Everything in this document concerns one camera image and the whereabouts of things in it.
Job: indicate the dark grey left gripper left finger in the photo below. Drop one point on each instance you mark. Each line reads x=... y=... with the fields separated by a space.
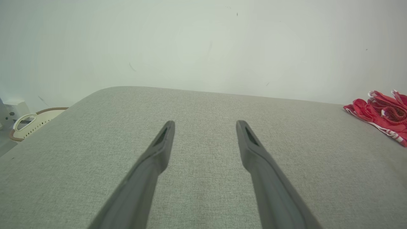
x=140 y=190

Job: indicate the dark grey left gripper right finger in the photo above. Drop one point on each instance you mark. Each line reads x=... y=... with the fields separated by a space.
x=273 y=190

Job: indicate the red jersey with number 23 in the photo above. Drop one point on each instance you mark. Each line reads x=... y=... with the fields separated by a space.
x=361 y=109

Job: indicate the cream perforated laundry basket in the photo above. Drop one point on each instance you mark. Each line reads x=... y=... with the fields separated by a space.
x=38 y=121

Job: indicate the white wall box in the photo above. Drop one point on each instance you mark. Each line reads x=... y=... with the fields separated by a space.
x=16 y=109

